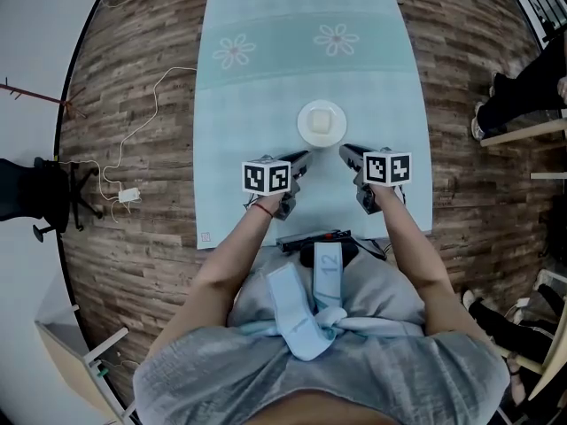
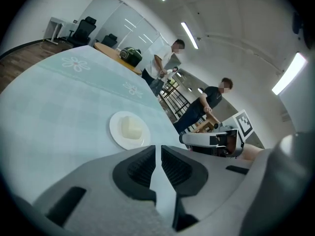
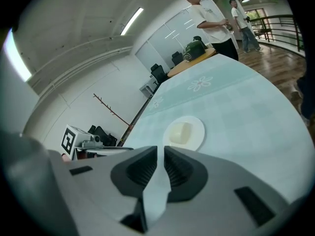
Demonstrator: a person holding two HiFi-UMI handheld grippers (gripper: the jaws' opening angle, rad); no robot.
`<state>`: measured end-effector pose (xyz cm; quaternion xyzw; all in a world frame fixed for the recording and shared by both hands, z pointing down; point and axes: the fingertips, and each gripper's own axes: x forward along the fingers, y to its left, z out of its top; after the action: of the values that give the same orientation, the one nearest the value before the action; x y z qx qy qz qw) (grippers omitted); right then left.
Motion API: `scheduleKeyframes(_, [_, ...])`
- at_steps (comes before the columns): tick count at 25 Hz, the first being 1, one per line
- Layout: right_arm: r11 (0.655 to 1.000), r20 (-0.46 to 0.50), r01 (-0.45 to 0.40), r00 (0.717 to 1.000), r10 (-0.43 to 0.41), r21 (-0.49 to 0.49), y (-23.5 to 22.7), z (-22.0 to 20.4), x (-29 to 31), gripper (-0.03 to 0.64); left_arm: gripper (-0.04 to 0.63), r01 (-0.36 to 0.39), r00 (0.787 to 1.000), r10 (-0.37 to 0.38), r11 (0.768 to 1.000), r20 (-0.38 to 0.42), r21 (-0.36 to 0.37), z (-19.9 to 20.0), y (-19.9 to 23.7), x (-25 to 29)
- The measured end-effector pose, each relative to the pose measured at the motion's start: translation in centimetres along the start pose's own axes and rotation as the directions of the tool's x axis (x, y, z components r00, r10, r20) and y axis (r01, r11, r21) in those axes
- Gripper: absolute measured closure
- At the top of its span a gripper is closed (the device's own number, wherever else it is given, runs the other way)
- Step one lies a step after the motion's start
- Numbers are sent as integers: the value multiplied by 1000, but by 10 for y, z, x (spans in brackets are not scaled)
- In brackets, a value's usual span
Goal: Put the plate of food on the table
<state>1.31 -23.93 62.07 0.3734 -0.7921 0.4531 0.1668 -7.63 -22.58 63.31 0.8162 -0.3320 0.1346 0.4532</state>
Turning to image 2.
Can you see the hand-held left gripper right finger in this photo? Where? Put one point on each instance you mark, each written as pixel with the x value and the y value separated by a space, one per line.
pixel 221 181

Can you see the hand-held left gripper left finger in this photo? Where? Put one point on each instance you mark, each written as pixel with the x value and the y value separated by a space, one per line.
pixel 98 188

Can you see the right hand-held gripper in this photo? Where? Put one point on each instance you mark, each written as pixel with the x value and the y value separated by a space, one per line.
pixel 242 126

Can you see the pale yellow block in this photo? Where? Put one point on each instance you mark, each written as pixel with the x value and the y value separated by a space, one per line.
pixel 131 128

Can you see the person's right forearm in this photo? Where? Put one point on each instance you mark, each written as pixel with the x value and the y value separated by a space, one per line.
pixel 252 152

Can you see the table with light blue cloth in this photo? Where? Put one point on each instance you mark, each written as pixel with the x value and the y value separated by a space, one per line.
pixel 49 131

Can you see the wooden stool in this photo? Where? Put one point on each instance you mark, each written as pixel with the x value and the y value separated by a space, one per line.
pixel 204 128

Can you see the black metal rack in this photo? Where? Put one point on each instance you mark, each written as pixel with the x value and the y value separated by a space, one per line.
pixel 176 98

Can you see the white round plate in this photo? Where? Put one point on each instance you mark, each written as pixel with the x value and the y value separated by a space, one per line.
pixel 115 129

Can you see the pale green checked tablecloth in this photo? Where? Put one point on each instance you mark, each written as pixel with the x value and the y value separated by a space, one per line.
pixel 73 102

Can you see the green and black bag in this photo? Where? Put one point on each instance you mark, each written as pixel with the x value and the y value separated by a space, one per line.
pixel 131 56

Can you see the round wooden table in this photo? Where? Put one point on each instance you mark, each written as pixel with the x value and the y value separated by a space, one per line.
pixel 110 53

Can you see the black office chair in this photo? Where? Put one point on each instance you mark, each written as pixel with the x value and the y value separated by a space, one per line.
pixel 82 33
pixel 109 40

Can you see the white desk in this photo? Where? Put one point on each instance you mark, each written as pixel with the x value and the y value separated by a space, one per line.
pixel 55 23

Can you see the black camera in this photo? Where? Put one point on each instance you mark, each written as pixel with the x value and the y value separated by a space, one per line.
pixel 297 22

